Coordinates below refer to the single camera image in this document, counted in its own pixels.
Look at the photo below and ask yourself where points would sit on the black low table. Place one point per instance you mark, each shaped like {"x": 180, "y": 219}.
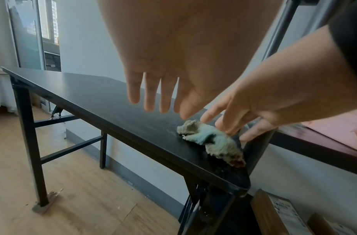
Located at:
{"x": 108, "y": 103}

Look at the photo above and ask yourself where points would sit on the person's right hand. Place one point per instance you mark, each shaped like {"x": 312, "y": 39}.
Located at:
{"x": 297, "y": 87}

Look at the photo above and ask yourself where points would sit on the brown cardboard box white label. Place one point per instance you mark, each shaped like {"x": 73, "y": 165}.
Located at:
{"x": 323, "y": 227}
{"x": 271, "y": 218}

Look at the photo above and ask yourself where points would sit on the black marker wristband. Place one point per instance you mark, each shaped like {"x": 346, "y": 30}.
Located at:
{"x": 351, "y": 34}

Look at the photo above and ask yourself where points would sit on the green and pink cleaning cloth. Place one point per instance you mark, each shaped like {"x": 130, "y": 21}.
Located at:
{"x": 216, "y": 142}

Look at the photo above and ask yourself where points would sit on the person's left hand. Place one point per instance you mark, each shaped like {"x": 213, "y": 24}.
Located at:
{"x": 181, "y": 41}

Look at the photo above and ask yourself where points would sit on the dark metal shelf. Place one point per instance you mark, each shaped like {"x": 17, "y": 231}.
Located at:
{"x": 312, "y": 149}

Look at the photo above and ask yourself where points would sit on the dark framed glass door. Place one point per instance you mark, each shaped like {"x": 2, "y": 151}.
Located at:
{"x": 27, "y": 41}

